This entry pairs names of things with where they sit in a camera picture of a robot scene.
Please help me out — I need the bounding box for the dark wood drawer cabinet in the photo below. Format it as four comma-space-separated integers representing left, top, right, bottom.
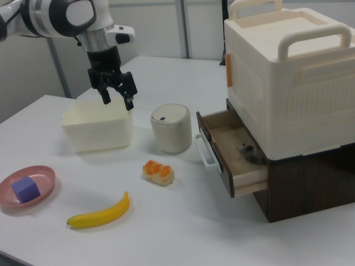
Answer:
226, 98, 355, 224

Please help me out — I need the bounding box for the small grey toy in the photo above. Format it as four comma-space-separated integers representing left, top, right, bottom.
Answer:
236, 142, 264, 164

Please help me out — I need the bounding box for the pink plastic plate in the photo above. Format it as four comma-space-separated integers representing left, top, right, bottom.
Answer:
0, 165, 57, 214

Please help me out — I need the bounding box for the cream storage box with handles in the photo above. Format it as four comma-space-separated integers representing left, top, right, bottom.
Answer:
223, 0, 355, 161

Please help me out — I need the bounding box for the wooden drawer with white handle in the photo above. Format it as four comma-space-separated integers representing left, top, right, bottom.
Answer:
194, 108, 269, 199

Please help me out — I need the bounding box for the small cream lidded bin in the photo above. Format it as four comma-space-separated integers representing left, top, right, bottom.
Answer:
150, 103, 192, 155

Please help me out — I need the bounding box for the black pole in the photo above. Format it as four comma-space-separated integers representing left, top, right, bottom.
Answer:
220, 0, 228, 67

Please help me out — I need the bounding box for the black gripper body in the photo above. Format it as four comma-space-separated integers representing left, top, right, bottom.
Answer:
86, 46, 123, 90

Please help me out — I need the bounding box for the yellow toy banana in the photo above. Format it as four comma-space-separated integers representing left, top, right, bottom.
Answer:
66, 191, 131, 230

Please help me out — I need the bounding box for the white square plastic tub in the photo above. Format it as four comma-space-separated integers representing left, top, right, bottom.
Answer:
60, 100, 133, 155

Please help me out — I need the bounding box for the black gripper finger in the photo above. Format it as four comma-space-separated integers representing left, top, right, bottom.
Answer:
115, 71, 139, 112
96, 79, 111, 106

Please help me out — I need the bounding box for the orange topped toy bread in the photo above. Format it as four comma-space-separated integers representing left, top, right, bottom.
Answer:
141, 160, 175, 187

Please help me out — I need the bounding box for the purple cube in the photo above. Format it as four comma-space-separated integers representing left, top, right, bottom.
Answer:
11, 176, 41, 203

